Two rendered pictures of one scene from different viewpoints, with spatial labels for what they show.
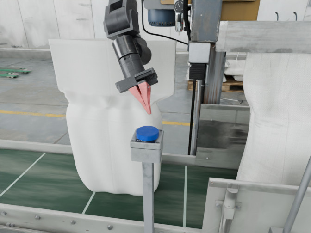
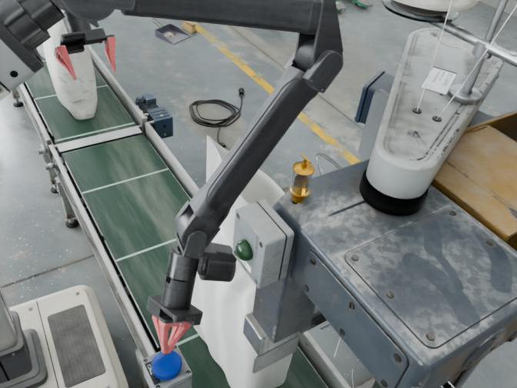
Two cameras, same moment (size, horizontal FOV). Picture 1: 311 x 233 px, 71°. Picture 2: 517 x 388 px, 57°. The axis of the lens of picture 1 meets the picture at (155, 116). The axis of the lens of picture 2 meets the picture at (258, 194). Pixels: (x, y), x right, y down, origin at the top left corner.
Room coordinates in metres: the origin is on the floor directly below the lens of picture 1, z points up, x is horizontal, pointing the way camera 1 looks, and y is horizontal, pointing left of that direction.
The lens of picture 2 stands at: (0.26, -0.44, 1.76)
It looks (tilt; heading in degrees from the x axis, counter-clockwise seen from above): 41 degrees down; 46
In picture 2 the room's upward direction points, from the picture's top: 7 degrees clockwise
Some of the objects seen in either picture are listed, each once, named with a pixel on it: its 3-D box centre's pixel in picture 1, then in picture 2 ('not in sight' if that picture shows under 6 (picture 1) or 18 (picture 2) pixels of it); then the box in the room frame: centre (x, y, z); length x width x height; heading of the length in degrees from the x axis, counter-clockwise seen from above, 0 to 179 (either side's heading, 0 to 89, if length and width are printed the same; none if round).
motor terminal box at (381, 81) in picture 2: not in sight; (380, 106); (1.08, 0.06, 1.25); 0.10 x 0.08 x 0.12; 17
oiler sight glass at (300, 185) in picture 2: not in sight; (301, 179); (0.64, -0.12, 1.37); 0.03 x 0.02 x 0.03; 82
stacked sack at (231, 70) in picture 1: (244, 70); not in sight; (3.50, -1.45, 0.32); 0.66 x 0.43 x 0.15; 79
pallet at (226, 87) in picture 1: (222, 80); not in sight; (3.75, -1.18, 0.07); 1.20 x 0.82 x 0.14; 82
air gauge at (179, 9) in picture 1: (179, 6); not in sight; (0.81, -0.08, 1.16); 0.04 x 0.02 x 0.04; 82
